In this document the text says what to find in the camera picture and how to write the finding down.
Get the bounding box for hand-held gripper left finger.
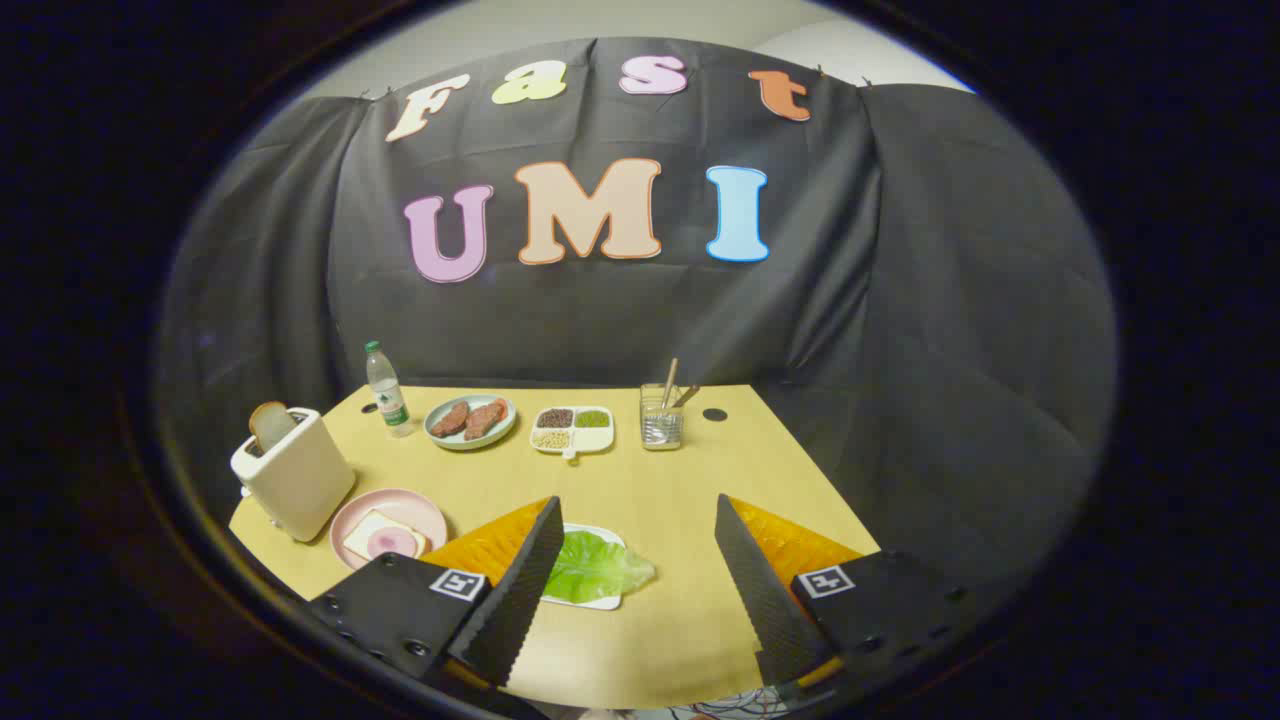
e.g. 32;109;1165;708
305;495;566;691

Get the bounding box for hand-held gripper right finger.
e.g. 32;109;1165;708
714;493;976;691

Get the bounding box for green lettuce leaf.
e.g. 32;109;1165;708
543;530;657;605

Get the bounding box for brown-crust bread slice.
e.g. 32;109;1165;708
249;401;299;453

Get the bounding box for white square plate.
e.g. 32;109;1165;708
540;522;629;611

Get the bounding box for pink round plate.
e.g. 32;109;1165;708
329;488;449;572

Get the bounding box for light blue round plate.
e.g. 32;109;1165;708
423;394;518;452

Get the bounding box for white divided dish with grains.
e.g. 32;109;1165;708
529;405;615;462

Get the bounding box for white bread slice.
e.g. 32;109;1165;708
343;510;428;563

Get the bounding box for clear glass utensil holder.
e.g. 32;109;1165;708
640;383;685;452

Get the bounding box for clear water bottle green cap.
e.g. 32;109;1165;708
364;341;415;439

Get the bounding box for cream toaster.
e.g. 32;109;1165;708
230;407;357;543

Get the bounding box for black backdrop cloth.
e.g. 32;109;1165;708
155;38;1119;601

